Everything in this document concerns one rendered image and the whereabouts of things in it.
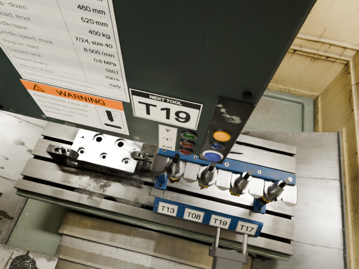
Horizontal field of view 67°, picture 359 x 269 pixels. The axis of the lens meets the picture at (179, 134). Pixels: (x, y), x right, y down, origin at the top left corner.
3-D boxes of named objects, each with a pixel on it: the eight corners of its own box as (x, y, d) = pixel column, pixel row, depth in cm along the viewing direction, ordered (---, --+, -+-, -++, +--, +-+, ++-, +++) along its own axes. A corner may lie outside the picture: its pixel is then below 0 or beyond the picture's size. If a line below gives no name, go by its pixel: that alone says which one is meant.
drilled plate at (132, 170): (134, 176, 117) (133, 172, 113) (70, 161, 118) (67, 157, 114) (149, 131, 128) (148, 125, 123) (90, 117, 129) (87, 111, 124)
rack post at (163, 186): (165, 190, 119) (167, 167, 93) (154, 187, 120) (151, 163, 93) (171, 169, 124) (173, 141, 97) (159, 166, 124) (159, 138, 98)
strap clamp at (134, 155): (160, 172, 123) (160, 159, 110) (131, 165, 123) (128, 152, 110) (161, 165, 124) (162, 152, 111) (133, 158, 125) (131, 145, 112)
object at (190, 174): (196, 184, 90) (197, 183, 89) (181, 181, 90) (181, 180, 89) (200, 165, 93) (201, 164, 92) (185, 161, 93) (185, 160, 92)
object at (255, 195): (263, 200, 89) (263, 199, 88) (247, 196, 89) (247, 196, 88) (264, 180, 92) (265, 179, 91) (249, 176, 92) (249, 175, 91)
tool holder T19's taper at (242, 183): (248, 178, 90) (254, 171, 84) (247, 191, 88) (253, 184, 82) (234, 175, 90) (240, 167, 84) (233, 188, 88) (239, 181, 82)
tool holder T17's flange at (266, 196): (280, 184, 92) (283, 182, 90) (281, 203, 89) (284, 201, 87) (262, 182, 92) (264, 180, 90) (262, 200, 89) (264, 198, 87)
